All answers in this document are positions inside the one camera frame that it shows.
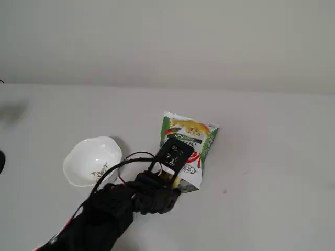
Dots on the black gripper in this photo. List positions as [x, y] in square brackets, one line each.
[167, 196]

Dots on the yellow veggie straw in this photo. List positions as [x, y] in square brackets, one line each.
[176, 183]

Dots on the veggie straw snack packet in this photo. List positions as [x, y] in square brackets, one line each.
[188, 128]

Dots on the white ceramic bowl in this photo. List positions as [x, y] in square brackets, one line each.
[86, 157]

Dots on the black rounded object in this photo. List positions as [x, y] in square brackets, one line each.
[1, 162]

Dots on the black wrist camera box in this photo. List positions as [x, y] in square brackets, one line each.
[174, 154]

